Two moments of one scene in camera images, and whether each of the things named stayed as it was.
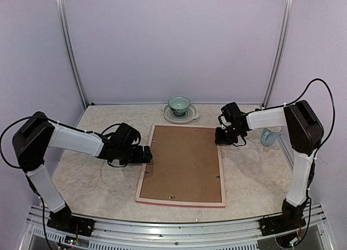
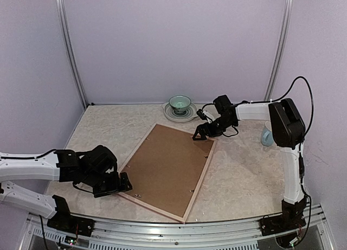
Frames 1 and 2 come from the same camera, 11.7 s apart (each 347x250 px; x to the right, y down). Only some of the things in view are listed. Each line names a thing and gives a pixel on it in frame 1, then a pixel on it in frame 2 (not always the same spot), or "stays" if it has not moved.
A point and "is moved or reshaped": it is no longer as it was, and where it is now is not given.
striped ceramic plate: x=191 y=114 stays
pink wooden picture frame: x=186 y=168 is moved or reshaped
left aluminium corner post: x=59 y=0 stays
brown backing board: x=184 y=165 is moved or reshaped
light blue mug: x=269 y=134 stays
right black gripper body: x=228 y=137 -> x=217 y=130
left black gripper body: x=125 y=156 -> x=110 y=186
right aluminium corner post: x=279 y=55 stays
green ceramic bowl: x=179 y=104 stays
